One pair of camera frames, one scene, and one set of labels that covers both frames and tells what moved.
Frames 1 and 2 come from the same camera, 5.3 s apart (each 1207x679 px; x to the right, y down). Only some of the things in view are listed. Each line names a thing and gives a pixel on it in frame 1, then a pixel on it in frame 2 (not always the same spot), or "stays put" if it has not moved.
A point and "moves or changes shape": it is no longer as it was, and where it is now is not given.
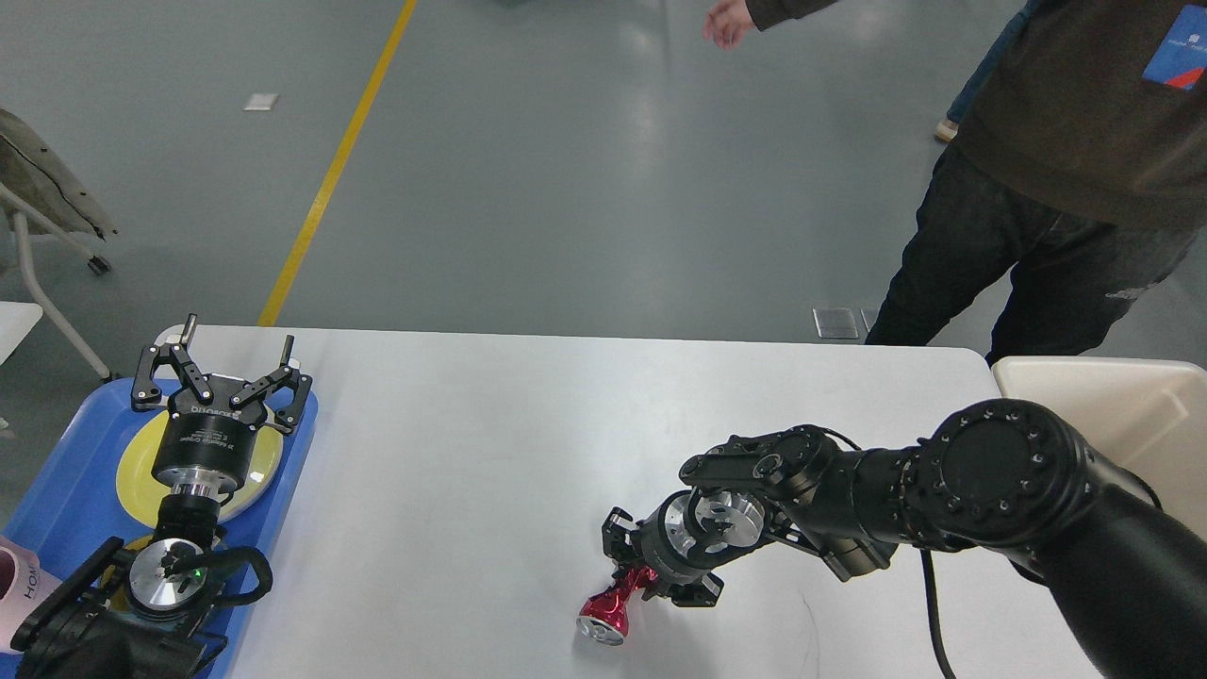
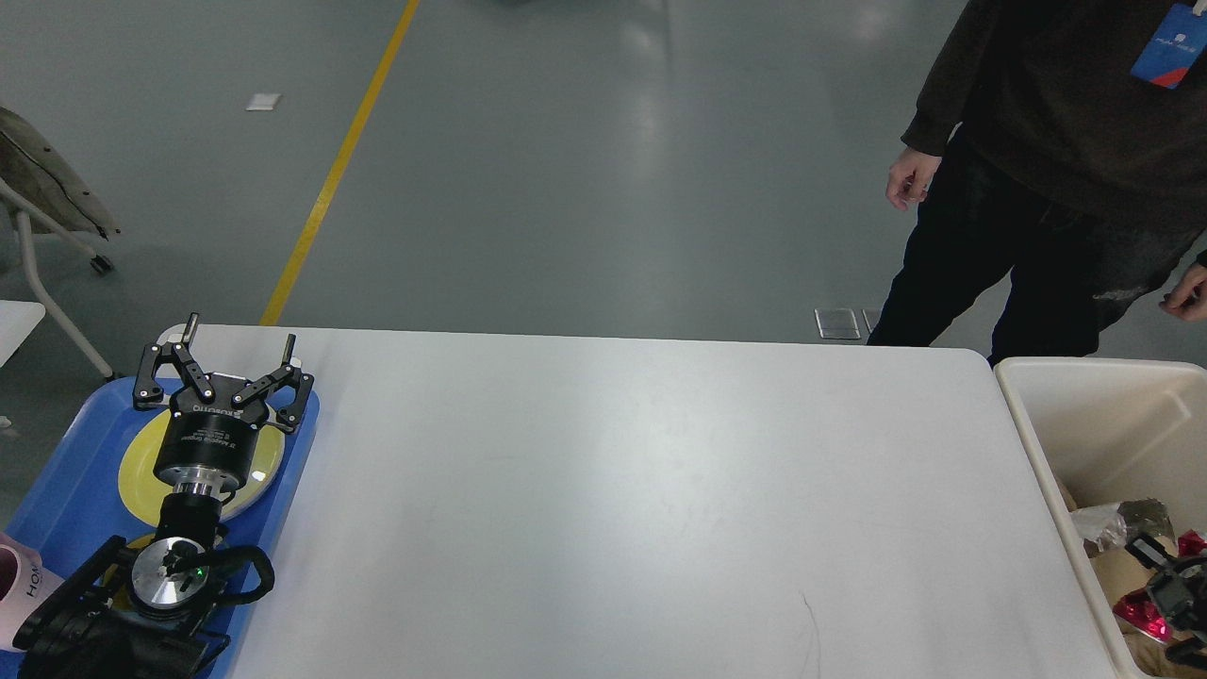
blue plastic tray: x=73 y=501 stays put
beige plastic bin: x=1148 y=417 stays put
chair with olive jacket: x=42 y=194 stays put
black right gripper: x=664 y=541 to x=1182 y=590
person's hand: x=728 y=23 to x=910 y=177
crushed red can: x=603 y=616 moves or changes shape
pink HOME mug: x=23 y=586 stays put
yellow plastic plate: x=140 y=492 stays put
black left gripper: x=208 y=438 stays put
